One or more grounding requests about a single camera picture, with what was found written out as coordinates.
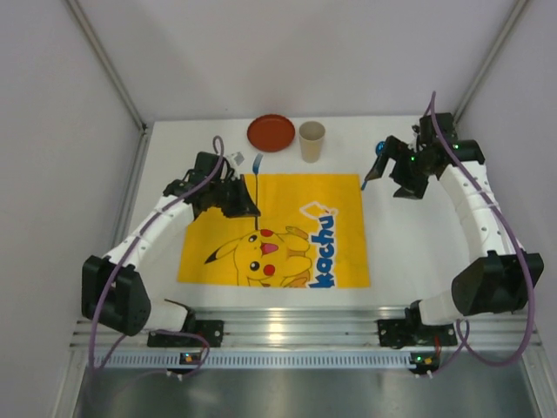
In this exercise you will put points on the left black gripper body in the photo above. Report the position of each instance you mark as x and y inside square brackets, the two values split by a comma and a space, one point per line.
[235, 194]

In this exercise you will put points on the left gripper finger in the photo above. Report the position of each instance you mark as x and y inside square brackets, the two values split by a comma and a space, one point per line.
[244, 197]
[235, 212]

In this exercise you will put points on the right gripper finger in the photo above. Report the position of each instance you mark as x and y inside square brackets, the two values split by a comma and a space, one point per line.
[392, 148]
[414, 188]

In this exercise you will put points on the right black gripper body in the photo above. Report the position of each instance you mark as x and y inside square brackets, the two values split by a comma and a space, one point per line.
[401, 167]

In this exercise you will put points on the blue metal spoon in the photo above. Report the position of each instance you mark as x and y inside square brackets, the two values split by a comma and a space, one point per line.
[378, 167]

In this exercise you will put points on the blue metal fork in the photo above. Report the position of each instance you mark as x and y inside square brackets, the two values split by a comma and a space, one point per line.
[255, 170]

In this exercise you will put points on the yellow Pikachu cloth placemat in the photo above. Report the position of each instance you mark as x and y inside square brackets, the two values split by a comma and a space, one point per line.
[310, 234]

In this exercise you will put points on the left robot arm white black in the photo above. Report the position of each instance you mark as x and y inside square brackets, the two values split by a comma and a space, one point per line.
[115, 289]

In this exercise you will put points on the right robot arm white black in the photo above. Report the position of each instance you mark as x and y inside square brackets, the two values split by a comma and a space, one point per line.
[500, 272]

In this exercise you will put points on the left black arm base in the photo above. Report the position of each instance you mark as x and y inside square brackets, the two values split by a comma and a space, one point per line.
[212, 331]

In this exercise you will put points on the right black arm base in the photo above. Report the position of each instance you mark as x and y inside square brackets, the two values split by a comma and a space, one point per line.
[399, 333]

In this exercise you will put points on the red round plate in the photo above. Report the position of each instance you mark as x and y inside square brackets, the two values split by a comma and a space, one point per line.
[271, 133]

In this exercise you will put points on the beige paper cup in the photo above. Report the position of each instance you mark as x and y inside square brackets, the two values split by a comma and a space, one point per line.
[311, 140]

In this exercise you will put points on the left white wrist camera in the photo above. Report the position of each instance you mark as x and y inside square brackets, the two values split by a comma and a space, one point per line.
[236, 159]

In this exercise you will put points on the aluminium mounting rail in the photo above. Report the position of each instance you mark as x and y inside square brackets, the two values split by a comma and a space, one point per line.
[291, 328]

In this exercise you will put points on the perforated metal cable duct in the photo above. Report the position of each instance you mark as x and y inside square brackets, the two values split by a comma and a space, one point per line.
[269, 359]

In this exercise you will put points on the left aluminium frame post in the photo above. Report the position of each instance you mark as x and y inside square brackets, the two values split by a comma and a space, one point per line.
[82, 21]

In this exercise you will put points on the aluminium frame post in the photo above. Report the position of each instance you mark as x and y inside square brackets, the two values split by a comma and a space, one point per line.
[494, 50]
[82, 21]

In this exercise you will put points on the right aluminium frame post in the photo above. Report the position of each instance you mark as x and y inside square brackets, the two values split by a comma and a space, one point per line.
[494, 50]

